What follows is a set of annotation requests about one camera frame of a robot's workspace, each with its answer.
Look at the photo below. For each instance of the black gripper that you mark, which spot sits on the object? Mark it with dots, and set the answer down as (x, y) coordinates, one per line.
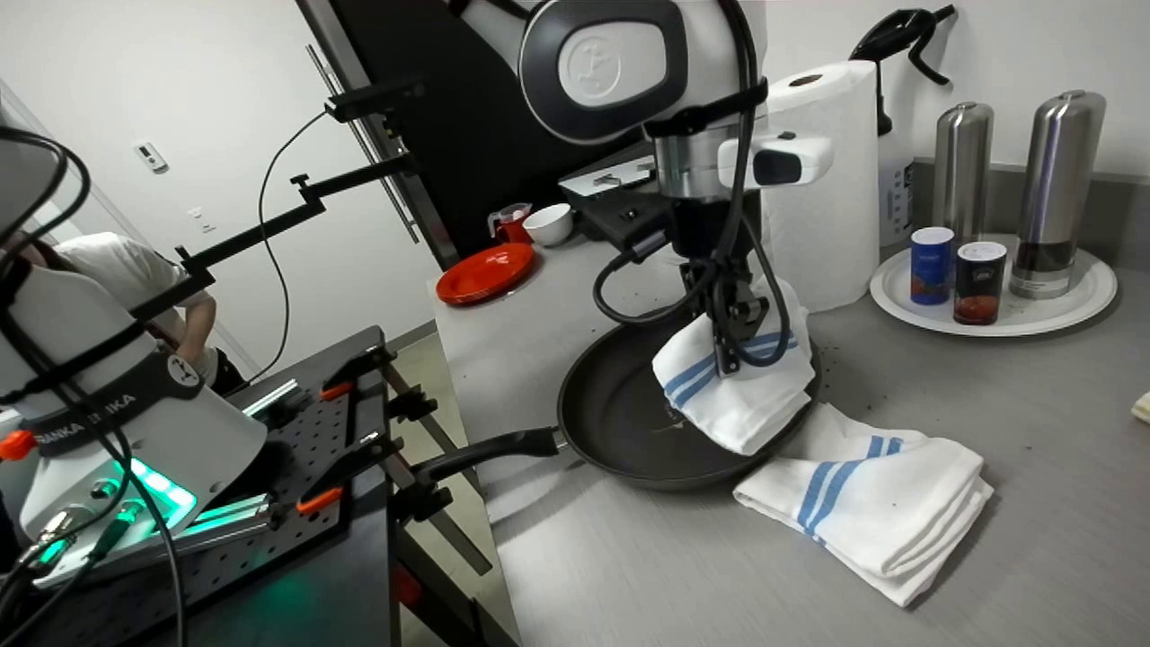
(706, 235)

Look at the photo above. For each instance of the white blue-striped towel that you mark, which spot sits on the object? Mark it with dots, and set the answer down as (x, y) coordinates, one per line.
(747, 408)
(885, 500)

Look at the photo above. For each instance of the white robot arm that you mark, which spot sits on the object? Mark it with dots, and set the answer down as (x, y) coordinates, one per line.
(684, 75)

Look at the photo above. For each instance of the white paper towel roll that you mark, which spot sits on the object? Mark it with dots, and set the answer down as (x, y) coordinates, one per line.
(822, 235)

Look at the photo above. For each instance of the black frying pan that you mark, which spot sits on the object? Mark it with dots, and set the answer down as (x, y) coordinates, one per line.
(595, 392)

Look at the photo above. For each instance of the black flat tray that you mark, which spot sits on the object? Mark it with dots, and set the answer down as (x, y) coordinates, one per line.
(616, 199)

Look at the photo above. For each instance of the small white bowl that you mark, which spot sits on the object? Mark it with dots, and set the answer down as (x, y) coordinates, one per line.
(552, 225)

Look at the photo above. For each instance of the blue spice jar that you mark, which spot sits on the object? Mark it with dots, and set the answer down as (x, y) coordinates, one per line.
(930, 265)

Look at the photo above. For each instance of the red plate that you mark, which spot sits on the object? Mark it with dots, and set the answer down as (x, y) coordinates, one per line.
(487, 276)

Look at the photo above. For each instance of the red spice jar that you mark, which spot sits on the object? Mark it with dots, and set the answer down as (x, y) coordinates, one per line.
(977, 283)

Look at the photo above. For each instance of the left steel grinder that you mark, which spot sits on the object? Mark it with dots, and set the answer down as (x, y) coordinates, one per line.
(961, 167)

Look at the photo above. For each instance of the steel grinder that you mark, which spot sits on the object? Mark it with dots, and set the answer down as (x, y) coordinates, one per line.
(1063, 135)
(961, 167)

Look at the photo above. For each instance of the black monitor panel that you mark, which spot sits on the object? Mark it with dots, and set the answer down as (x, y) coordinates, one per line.
(467, 132)

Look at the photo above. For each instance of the right steel grinder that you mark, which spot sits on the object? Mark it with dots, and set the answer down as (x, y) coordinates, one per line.
(1063, 135)

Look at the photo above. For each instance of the white round tray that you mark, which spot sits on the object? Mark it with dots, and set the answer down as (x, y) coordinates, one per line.
(1092, 287)

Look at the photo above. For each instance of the black perforated robot table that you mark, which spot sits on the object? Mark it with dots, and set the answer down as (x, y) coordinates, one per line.
(328, 426)

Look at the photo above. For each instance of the seated person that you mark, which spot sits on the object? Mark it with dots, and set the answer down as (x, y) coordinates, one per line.
(132, 276)

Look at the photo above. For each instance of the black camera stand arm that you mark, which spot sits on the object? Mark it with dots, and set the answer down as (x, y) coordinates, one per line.
(380, 97)

